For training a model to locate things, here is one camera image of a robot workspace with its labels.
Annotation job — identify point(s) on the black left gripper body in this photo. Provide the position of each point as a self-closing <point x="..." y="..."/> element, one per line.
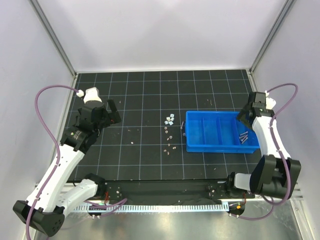
<point x="105" y="116"/>

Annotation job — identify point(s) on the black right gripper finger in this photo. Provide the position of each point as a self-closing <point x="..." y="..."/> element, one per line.
<point x="242" y="116"/>
<point x="249" y="123"/>

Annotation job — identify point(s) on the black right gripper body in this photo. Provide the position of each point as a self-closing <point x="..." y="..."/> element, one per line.
<point x="246" y="114"/>

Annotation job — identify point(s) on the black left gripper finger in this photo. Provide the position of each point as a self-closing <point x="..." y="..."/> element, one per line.
<point x="111" y="106"/>
<point x="115" y="117"/>

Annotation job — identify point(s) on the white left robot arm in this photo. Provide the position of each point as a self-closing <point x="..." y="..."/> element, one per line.
<point x="45" y="209"/>

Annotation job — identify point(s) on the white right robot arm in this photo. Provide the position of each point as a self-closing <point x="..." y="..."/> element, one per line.
<point x="276" y="173"/>

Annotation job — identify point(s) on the blue compartment tray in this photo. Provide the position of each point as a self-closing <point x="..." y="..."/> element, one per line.
<point x="217" y="132"/>

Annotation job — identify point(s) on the black grid mat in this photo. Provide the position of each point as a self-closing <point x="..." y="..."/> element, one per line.
<point x="134" y="148"/>

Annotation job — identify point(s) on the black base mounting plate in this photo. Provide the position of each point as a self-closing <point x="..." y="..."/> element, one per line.
<point x="173" y="192"/>

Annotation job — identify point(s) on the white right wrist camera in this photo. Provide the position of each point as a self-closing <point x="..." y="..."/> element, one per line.
<point x="270" y="102"/>

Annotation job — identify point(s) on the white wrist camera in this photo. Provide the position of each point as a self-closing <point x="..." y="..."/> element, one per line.
<point x="89" y="95"/>
<point x="270" y="102"/>

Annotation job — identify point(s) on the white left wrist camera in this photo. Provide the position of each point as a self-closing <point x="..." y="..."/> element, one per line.
<point x="89" y="95"/>

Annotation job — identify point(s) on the white slotted cable duct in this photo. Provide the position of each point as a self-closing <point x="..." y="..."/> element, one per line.
<point x="87" y="208"/>

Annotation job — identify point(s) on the right aluminium frame post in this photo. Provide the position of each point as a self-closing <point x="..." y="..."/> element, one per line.
<point x="285" y="10"/>

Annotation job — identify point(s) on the aluminium frame post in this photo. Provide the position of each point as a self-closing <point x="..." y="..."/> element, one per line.
<point x="285" y="10"/>
<point x="52" y="35"/>

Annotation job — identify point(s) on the left aluminium frame post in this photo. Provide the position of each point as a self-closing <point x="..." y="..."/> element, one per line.
<point x="52" y="35"/>

